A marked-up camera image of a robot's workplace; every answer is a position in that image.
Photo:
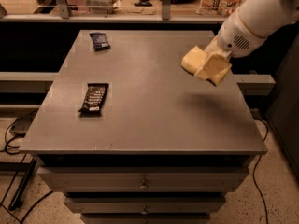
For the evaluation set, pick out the grey drawer cabinet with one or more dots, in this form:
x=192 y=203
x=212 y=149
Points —
x=155 y=115

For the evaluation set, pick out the black candy bar wrapper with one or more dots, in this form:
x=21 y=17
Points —
x=95 y=97

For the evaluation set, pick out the middle grey drawer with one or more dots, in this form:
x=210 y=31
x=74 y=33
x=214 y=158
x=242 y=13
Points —
x=173 y=205

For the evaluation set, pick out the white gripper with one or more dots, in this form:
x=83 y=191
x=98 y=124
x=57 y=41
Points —
x=237 y=37

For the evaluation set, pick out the grey drawer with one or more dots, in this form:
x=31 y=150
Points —
x=74 y=179
x=173 y=205
x=144 y=219

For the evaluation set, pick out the bottom grey drawer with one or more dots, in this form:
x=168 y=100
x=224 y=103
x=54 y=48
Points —
x=144 y=219

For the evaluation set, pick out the black floor stand leg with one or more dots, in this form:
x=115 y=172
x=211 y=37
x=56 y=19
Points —
x=27 y=169

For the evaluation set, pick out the dark blue snack packet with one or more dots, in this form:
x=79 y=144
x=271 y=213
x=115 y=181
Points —
x=99 y=41

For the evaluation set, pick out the metal railing frame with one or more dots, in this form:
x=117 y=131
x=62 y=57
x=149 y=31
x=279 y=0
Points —
x=125 y=11

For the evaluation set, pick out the yellow wavy sponge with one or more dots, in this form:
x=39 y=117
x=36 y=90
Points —
x=193 y=60

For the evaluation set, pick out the top grey drawer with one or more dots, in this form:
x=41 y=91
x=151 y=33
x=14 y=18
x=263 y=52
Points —
x=74 y=179

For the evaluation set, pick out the grey low shelf bench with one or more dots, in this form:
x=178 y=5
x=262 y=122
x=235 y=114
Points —
x=26 y=82

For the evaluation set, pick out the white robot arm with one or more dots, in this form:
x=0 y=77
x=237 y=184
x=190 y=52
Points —
x=264 y=17

